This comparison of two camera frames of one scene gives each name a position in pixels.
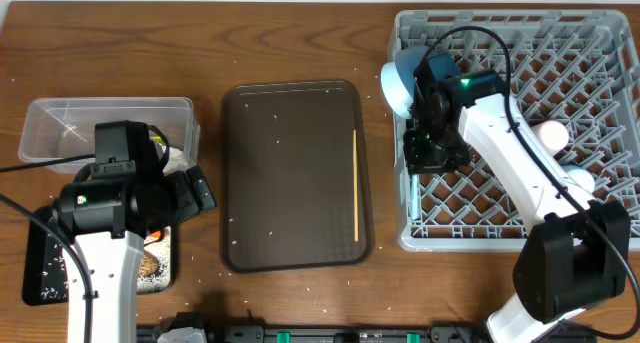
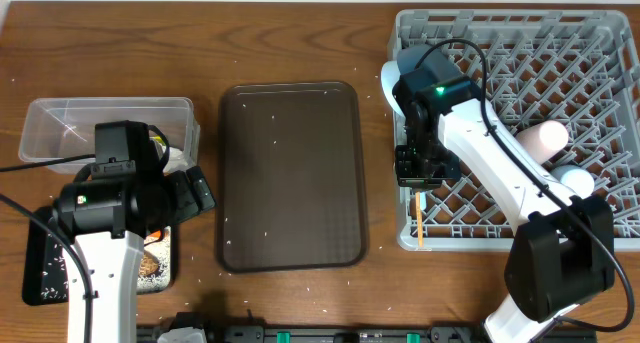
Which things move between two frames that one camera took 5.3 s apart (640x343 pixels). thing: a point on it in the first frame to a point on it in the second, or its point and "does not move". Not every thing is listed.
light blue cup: x=579 y=179 does not move
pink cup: x=551 y=135 does not move
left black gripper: x=189 y=196 does not move
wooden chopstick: x=356 y=189 to x=418 y=206
